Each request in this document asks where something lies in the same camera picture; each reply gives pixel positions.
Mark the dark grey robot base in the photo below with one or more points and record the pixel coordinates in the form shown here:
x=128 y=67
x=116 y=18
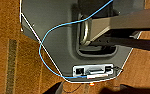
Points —
x=57 y=26

